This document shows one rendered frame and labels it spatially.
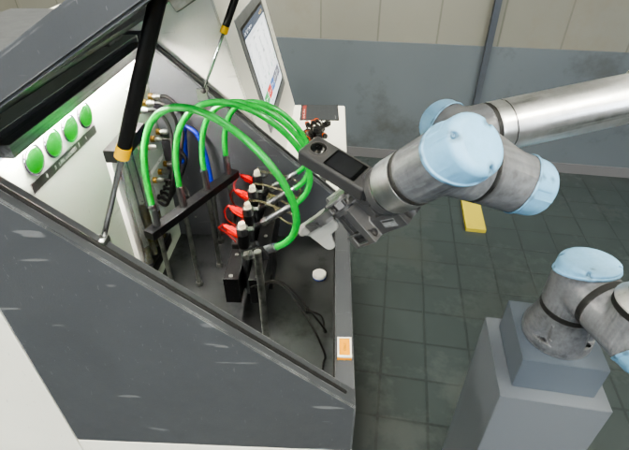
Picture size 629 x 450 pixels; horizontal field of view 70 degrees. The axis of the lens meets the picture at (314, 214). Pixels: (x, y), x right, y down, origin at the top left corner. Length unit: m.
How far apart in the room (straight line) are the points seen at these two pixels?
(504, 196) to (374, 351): 1.70
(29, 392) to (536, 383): 1.06
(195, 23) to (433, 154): 0.88
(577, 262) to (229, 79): 0.93
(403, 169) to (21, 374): 0.78
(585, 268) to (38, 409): 1.11
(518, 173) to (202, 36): 0.91
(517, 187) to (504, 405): 0.74
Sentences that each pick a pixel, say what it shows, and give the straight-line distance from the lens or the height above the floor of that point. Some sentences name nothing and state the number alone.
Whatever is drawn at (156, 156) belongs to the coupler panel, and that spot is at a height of 1.14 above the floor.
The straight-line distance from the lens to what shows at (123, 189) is 1.11.
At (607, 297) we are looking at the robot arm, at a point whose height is 1.11.
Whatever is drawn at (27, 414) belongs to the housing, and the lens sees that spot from 1.13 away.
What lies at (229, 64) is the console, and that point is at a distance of 1.25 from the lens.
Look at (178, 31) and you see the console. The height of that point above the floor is 1.45.
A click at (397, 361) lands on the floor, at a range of 2.17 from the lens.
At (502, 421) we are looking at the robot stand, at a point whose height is 0.70.
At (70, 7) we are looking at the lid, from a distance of 0.52.
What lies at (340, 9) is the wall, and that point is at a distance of 3.34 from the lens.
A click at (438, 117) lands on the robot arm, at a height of 1.47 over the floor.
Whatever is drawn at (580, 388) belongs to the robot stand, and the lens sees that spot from 1.23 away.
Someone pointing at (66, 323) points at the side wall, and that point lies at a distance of 0.84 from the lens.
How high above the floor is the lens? 1.73
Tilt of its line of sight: 36 degrees down
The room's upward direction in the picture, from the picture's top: straight up
